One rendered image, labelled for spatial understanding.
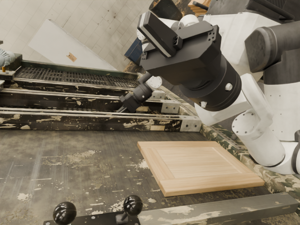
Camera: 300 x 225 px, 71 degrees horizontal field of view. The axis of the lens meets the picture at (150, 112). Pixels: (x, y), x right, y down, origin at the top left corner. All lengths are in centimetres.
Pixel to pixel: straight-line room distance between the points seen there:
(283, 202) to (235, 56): 47
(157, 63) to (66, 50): 410
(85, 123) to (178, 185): 50
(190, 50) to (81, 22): 550
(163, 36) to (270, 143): 36
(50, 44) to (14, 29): 164
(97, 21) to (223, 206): 542
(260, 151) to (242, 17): 37
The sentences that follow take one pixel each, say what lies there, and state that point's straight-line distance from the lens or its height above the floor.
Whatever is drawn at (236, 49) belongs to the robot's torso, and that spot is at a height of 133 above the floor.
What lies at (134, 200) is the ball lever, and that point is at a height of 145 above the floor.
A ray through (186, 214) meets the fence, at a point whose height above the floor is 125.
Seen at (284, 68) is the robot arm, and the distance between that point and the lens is 58.
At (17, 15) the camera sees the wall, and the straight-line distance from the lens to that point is 587.
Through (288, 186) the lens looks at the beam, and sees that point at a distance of 90.
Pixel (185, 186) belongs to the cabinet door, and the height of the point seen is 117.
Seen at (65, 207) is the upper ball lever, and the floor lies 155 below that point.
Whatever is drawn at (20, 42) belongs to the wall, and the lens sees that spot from 590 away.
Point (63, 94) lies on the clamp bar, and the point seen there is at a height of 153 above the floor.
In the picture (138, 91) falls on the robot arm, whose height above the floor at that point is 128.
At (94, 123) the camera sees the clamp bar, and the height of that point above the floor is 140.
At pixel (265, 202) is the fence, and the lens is 78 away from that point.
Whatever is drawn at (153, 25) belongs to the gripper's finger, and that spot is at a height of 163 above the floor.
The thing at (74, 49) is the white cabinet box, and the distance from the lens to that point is 438.
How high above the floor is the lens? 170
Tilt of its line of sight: 29 degrees down
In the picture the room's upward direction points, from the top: 54 degrees counter-clockwise
